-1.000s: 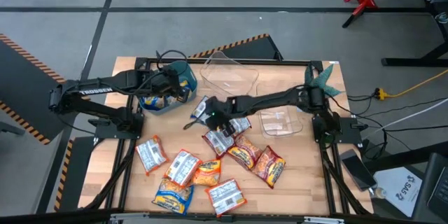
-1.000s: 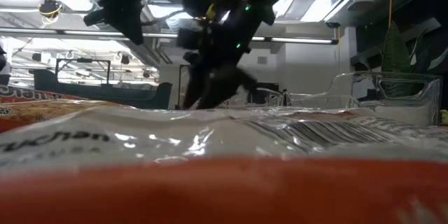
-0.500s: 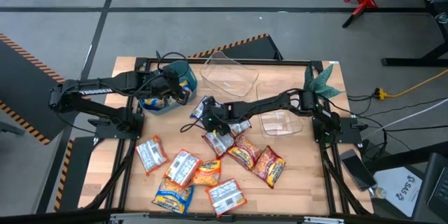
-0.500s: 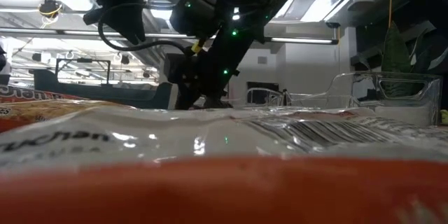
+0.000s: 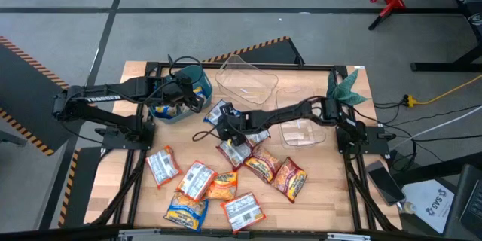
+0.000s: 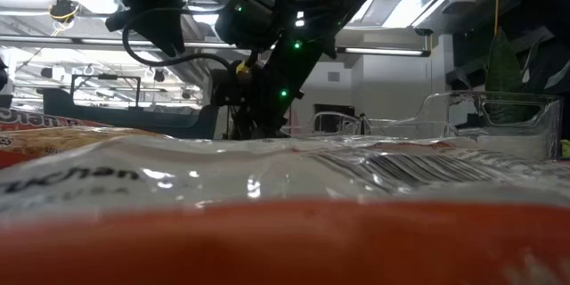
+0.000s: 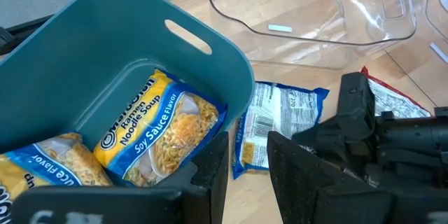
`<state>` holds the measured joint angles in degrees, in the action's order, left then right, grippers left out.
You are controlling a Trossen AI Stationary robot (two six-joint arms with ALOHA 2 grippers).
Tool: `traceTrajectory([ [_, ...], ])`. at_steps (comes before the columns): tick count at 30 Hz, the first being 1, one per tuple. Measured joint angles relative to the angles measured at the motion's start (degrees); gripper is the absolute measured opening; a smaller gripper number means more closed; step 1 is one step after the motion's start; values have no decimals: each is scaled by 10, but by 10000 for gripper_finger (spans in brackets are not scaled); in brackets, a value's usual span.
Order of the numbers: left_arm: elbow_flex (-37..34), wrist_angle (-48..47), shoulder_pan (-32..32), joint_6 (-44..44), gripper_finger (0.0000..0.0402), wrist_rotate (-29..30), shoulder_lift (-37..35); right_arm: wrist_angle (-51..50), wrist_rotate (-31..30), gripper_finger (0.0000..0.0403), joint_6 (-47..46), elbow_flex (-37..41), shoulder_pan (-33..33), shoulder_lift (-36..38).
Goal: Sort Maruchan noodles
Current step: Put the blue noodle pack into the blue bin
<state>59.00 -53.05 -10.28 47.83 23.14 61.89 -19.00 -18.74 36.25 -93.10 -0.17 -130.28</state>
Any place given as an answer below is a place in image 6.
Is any black monitor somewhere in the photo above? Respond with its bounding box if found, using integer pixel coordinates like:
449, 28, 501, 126
313, 103, 356, 134

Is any orange Maruchan noodle packet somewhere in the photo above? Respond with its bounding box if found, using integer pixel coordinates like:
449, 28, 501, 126
0, 135, 570, 285
0, 106, 110, 134
0, 125, 173, 170

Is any long ceiling light strip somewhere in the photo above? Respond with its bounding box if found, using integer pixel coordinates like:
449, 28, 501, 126
0, 33, 432, 58

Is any green plant in white pot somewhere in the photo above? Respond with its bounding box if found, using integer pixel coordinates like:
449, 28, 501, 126
483, 26, 570, 126

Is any black metal station frame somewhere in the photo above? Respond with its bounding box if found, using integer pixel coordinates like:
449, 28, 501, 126
69, 73, 143, 109

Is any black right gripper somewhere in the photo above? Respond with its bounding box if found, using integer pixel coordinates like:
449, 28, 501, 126
211, 67, 308, 140

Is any person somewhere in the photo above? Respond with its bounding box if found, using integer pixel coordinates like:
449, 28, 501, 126
0, 55, 12, 110

